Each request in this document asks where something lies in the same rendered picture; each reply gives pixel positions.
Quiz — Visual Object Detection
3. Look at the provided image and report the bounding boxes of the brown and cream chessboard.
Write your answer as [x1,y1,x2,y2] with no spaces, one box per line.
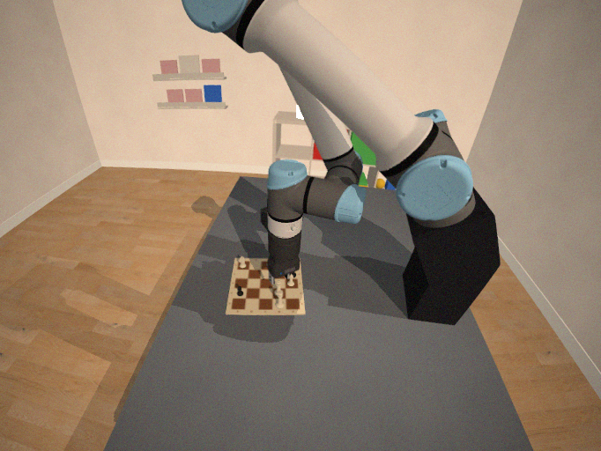
[226,258,305,315]

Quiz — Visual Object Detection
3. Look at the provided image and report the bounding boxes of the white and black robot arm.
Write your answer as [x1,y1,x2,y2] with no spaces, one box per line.
[182,0,475,228]

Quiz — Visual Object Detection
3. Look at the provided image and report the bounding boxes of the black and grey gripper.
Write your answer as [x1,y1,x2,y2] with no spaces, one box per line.
[261,199,302,285]

